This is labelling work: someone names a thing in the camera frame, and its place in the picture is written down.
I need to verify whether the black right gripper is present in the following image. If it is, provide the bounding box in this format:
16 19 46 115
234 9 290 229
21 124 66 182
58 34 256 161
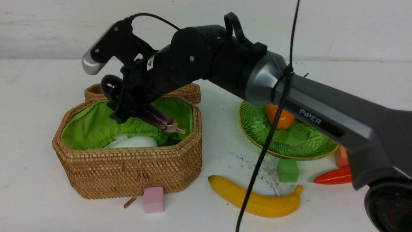
121 53 181 104

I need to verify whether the purple toy eggplant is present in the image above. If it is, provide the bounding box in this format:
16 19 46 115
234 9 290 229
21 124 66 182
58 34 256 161
100 74 186 134

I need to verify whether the white toy radish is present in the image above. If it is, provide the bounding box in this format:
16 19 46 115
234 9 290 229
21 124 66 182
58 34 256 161
103 134 181 149

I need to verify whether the orange toy mango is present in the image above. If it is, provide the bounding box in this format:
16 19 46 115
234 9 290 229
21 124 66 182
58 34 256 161
265 104 295 130

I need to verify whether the yellow toy banana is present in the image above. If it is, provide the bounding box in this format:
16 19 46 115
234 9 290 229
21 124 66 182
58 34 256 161
208 175 303 218

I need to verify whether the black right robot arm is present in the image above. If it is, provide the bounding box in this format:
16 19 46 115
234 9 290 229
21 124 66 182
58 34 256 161
104 13 411 232

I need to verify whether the green fabric basket liner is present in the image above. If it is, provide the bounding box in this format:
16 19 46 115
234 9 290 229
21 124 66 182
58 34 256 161
61 98 194 150

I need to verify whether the woven rattan basket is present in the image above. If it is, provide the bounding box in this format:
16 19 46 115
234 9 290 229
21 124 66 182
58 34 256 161
52 96 202 207

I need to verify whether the pink foam cube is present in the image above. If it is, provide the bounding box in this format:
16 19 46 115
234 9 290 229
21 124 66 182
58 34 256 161
143 187 164 214

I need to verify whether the green foam cube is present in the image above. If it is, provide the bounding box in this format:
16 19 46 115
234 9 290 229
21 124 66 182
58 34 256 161
276 159 300 183

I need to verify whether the green ribbed glass plate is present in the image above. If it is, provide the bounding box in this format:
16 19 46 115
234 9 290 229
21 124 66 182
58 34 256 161
238 101 339 160

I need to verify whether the salmon foam cube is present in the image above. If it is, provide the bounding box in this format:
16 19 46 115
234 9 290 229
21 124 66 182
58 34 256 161
334 145 349 168

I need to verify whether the orange toy carrot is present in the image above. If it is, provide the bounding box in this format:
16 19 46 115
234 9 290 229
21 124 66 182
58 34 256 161
313 166 352 185

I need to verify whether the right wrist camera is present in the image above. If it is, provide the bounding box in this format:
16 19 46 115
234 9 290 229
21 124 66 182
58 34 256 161
81 18 155 75

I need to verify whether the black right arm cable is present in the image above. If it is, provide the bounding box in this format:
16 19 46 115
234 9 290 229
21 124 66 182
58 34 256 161
127 0 301 232

